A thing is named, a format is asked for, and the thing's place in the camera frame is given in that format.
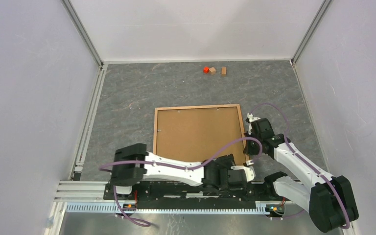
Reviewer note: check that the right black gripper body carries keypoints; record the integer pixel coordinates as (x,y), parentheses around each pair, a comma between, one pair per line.
(251,147)

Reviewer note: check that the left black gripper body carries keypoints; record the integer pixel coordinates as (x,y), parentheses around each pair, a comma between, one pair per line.
(225,161)

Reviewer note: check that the wooden picture frame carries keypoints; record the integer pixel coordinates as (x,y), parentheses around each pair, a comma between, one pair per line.
(155,129)

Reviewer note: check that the brown cardboard backing board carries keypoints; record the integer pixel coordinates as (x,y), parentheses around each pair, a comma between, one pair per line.
(197,133)

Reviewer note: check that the tan wooden block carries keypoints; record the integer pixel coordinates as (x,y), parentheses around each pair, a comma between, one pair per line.
(224,71)

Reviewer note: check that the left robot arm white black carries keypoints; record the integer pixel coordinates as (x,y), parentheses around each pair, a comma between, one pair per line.
(134,164)

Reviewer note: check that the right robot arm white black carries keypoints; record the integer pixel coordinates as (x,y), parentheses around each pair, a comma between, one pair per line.
(329,200)

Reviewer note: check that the tan wooden cube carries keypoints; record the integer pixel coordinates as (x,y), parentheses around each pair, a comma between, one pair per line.
(212,71)

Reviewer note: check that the red small cube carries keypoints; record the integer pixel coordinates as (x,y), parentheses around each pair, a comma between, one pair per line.
(206,70)

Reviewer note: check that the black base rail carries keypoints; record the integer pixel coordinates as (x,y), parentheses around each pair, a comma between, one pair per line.
(157,195)

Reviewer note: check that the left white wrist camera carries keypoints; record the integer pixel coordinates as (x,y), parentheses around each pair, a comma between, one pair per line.
(247,170)

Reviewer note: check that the white cable duct strip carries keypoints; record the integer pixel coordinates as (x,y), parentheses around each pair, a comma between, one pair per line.
(111,207)

